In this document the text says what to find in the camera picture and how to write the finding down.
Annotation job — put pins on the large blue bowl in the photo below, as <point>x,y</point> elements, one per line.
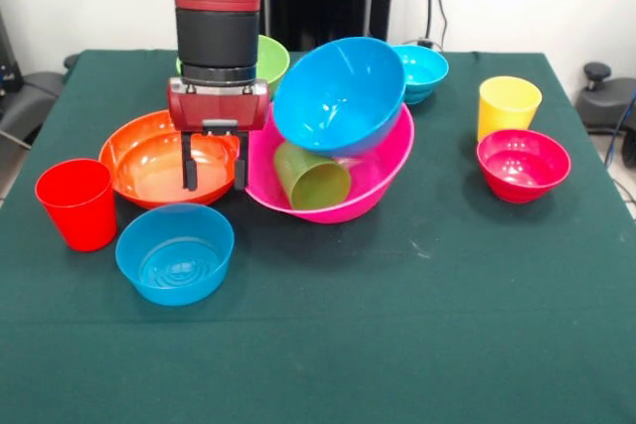
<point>343,106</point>

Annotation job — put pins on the green cup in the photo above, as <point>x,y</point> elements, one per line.
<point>313,181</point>

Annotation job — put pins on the green bowl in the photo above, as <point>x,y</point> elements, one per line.
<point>273,64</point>

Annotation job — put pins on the red cup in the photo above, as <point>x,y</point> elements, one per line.
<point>79,210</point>

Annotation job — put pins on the small ribbed light blue bowl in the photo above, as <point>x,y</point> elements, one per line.
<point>425,71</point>

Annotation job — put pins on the dark green tablecloth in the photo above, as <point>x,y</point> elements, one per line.
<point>318,369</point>

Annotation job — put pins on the black device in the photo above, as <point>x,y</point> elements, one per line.
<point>7,61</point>

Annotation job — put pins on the orange bowl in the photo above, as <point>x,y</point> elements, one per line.
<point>149,171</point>

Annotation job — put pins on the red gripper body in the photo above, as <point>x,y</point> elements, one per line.
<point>218,108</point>

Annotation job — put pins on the grey robot base foot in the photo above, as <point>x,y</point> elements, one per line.
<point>603,96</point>
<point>20,111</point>

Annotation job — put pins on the yellow cup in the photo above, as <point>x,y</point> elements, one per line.
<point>507,106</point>

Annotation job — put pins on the small crimson bowl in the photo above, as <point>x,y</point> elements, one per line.
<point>522,171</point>

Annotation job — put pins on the large magenta bowl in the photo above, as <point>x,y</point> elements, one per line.
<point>382,166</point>

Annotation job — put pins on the blue straight-sided bowl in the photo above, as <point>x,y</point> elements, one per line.
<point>174,255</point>

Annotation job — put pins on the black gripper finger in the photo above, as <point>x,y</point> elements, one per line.
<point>190,166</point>
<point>240,166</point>

